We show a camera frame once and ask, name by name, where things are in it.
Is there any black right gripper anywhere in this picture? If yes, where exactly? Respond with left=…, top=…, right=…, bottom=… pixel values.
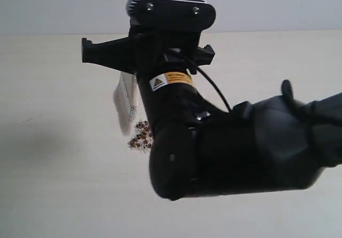
left=81, top=25, right=222, bottom=142

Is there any white wooden paint brush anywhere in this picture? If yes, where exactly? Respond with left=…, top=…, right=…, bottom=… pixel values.
left=113, top=72, right=138, bottom=136

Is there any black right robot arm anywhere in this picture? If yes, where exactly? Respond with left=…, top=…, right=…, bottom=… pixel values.
left=81, top=26, right=341, bottom=201

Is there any rice and red beans pile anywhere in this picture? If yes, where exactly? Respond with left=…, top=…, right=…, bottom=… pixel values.
left=128, top=120, right=154, bottom=153

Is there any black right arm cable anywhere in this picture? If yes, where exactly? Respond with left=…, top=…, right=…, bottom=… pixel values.
left=162, top=48, right=342, bottom=132

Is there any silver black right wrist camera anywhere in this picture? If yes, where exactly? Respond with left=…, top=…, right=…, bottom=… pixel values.
left=126, top=0, right=216, bottom=32

